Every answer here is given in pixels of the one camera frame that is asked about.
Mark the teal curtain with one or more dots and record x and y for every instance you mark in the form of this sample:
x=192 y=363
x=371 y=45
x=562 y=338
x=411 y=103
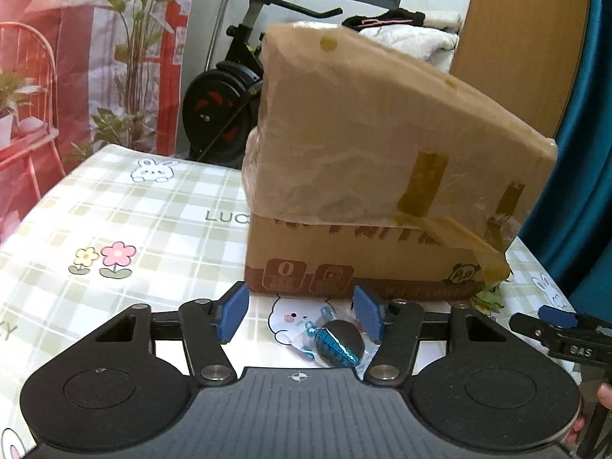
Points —
x=588 y=129

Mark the person's right hand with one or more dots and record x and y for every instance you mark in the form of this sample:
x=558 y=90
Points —
x=606 y=394

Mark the black garment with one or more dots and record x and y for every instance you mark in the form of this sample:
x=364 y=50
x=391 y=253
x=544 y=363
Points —
x=382 y=19

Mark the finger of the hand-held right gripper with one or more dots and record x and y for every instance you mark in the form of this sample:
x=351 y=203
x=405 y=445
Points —
x=528 y=327
x=557 y=315

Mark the white quilted jacket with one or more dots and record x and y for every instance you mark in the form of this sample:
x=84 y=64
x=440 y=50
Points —
x=411 y=40

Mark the plastic-lined cardboard box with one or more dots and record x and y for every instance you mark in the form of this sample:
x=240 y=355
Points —
x=358 y=153

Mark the black exercise bike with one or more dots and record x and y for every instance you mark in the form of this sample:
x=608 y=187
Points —
x=220 y=100

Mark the red printed backdrop cloth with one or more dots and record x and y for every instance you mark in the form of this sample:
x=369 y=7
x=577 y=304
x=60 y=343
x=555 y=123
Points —
x=71 y=57

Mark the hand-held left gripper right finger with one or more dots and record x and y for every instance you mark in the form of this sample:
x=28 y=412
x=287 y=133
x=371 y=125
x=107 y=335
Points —
x=366 y=313

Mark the green snack packet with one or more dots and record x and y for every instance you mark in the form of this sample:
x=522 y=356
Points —
x=487 y=299

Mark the wooden panel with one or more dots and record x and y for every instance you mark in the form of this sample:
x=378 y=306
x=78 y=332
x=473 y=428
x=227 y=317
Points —
x=516 y=48

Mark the checkered cartoon tablecloth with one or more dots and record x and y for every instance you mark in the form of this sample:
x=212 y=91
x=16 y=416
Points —
x=143 y=229

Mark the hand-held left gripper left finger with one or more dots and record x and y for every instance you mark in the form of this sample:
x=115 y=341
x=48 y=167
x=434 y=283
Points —
x=233 y=313

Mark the blue foil candy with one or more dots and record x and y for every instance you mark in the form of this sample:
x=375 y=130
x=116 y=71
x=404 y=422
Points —
x=334 y=339

